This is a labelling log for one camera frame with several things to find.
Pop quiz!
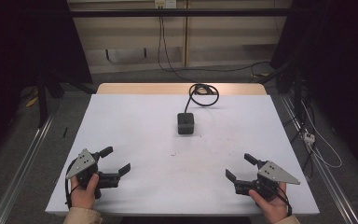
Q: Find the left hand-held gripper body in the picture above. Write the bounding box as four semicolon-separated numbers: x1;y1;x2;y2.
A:
65;148;121;200

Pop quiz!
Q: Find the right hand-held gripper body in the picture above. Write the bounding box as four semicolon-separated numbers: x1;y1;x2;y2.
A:
233;160;301;201

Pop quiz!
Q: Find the person's left hand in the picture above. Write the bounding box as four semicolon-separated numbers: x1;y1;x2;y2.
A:
69;173;101;211

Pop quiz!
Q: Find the person's right hand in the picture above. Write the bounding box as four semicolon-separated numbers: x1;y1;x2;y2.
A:
248;182;289;224

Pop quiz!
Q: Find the white table cover sheet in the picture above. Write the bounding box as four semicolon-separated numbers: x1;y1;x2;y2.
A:
45;93;321;217

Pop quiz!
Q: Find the white power strip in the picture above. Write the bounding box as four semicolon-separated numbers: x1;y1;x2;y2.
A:
302;130;317;147

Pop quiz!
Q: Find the black power adapter block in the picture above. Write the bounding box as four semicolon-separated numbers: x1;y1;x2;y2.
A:
176;112;196;135

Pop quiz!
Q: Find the wooden table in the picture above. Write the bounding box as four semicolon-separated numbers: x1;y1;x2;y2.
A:
95;82;268;96

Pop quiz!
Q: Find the black metal stand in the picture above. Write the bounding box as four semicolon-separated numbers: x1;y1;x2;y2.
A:
34;73;65;129

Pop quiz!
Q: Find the yellow floor tape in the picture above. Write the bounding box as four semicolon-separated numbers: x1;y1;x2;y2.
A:
25;95;40;108

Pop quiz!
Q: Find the black curtain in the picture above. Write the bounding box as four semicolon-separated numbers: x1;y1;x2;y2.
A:
0;0;93;166
269;0;358;180

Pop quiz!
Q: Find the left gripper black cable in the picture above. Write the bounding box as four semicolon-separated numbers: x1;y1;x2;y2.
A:
64;158;81;210

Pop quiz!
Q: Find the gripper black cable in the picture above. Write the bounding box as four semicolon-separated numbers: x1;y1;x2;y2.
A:
64;158;81;210
273;186;294;217

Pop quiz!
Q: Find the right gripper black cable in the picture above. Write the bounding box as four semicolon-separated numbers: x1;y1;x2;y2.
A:
273;186;294;217

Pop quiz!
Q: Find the aluminium floor rail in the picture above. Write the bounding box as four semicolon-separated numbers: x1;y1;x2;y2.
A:
0;113;56;224
279;93;358;224

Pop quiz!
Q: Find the white floor cable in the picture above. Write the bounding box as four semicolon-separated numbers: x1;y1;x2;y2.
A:
300;100;343;170

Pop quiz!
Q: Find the black coiled adapter cable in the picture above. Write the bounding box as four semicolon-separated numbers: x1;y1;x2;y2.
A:
184;82;220;115

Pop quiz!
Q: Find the black wall cable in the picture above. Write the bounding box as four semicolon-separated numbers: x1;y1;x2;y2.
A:
157;15;272;84

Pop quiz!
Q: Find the black horizontal frame bar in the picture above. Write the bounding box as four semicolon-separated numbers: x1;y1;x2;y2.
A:
68;7;294;18

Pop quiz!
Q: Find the white wall socket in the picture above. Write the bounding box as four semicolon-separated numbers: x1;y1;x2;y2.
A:
154;0;178;9

